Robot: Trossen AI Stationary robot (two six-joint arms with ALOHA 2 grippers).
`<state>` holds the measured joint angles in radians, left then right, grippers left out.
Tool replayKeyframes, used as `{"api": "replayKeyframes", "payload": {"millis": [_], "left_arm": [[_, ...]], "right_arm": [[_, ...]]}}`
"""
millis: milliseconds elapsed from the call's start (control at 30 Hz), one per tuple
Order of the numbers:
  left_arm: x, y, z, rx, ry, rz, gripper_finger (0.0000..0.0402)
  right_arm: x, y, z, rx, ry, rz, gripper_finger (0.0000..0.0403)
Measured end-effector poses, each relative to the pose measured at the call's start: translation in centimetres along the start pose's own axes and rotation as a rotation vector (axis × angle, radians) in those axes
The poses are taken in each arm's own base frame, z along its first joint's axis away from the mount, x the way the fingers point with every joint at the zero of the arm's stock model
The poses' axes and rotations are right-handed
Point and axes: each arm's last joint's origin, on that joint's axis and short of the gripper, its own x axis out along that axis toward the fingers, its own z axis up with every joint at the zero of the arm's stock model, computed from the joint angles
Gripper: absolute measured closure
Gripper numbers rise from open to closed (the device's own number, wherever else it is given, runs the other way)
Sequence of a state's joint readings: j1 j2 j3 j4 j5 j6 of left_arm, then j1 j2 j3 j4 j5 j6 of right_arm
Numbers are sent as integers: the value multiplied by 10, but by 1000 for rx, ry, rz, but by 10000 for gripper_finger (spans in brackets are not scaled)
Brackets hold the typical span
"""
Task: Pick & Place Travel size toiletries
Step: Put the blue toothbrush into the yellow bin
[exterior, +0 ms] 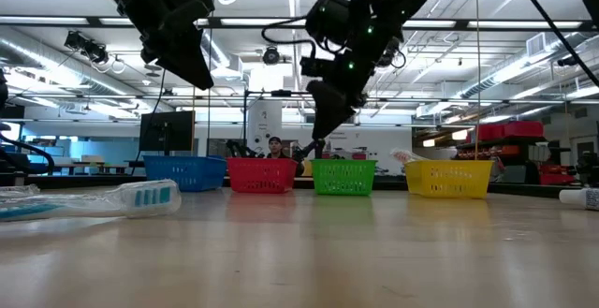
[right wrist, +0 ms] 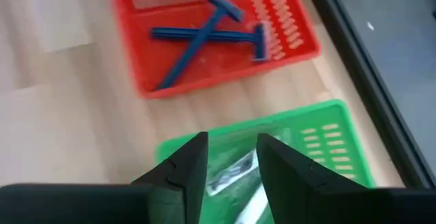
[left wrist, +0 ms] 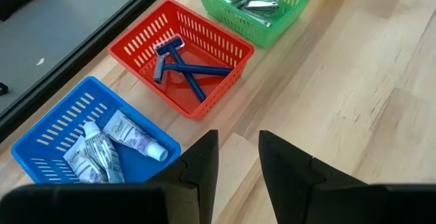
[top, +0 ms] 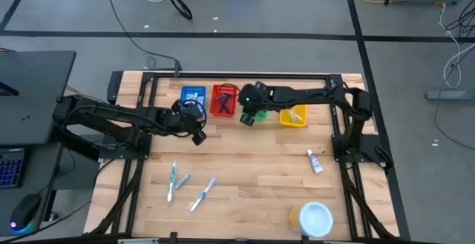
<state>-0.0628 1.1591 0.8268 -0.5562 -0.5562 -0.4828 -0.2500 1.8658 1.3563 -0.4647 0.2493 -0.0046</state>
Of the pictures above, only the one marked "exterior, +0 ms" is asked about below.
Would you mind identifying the black rig-mounted device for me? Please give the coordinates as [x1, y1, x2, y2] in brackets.
[63, 30, 110, 66]

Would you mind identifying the black ceiling camera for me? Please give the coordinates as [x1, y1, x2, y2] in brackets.
[556, 52, 581, 68]

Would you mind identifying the overhead light bar beam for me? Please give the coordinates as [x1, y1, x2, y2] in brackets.
[0, 15, 599, 32]

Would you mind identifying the black thick arm cable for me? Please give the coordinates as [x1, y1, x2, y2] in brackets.
[507, 0, 599, 89]

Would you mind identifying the black monitor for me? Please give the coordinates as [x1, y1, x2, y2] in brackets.
[139, 110, 197, 154]

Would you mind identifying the red storage bin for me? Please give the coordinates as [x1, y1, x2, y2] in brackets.
[475, 120, 546, 142]

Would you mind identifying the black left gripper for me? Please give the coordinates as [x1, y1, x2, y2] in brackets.
[115, 0, 215, 92]

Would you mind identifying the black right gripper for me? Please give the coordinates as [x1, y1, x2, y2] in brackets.
[306, 39, 390, 141]

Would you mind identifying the blue plastic basket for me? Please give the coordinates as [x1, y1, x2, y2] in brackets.
[142, 154, 228, 193]

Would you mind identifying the black curved tube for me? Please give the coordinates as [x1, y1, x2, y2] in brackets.
[0, 137, 55, 177]

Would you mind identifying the red plastic basket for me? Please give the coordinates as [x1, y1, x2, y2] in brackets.
[226, 156, 300, 195]

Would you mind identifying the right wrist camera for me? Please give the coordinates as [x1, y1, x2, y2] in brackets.
[299, 54, 341, 81]

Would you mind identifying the green plastic basket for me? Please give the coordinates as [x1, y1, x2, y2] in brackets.
[310, 158, 378, 197]

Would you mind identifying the blue white bagged toothbrush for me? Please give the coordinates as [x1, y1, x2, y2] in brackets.
[0, 179, 183, 224]

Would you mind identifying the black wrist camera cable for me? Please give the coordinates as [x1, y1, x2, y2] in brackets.
[260, 15, 329, 66]

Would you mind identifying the yellow plastic basket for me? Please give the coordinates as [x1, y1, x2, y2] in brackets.
[403, 159, 495, 200]

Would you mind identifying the person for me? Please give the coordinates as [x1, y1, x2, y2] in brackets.
[265, 135, 306, 178]

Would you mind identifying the black overhead camera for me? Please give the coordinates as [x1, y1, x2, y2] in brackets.
[260, 44, 282, 66]

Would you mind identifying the black background rig frame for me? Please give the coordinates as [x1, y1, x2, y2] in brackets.
[241, 89, 319, 159]

